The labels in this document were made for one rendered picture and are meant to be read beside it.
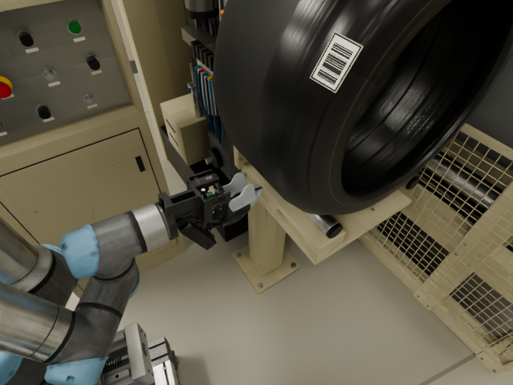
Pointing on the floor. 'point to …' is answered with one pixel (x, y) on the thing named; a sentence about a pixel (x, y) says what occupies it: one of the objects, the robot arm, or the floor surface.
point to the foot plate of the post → (260, 283)
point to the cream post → (265, 239)
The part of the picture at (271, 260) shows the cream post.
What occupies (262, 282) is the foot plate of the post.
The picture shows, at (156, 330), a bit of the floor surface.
